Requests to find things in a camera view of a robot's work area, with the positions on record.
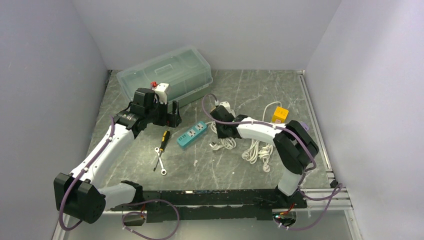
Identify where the aluminium frame rail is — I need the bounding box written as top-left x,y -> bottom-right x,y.
53,81 -> 344,231

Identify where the teal power strip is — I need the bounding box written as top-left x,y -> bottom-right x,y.
176,121 -> 208,149

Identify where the yellow cube socket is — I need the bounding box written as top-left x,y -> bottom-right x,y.
271,106 -> 289,124

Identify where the white coiled purple strip cable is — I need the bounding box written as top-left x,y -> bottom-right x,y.
257,144 -> 274,173

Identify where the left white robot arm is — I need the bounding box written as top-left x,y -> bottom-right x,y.
53,83 -> 182,231

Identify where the purple power strip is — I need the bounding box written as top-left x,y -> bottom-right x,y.
299,121 -> 311,132

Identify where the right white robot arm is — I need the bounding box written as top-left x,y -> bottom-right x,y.
205,105 -> 320,196

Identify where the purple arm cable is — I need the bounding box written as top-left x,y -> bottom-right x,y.
201,93 -> 344,232
58,114 -> 181,240

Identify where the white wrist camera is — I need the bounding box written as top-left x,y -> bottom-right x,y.
214,101 -> 231,113
150,81 -> 170,104

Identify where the yellow black screwdriver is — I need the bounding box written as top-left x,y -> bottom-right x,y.
159,130 -> 171,153

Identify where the clear plastic storage box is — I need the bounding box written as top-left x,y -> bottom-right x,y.
116,46 -> 213,107

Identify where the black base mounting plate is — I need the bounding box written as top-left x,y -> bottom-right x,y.
113,188 -> 308,223

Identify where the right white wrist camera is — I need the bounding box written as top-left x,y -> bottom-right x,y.
214,101 -> 231,113

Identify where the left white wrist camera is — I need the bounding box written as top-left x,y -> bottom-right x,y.
150,81 -> 170,104

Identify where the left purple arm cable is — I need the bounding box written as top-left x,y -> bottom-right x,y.
58,114 -> 181,240

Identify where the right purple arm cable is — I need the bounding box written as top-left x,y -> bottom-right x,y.
201,93 -> 344,232

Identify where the white power cable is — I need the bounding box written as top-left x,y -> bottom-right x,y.
205,120 -> 238,152

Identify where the silver combination wrench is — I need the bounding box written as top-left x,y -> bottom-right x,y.
153,147 -> 167,176

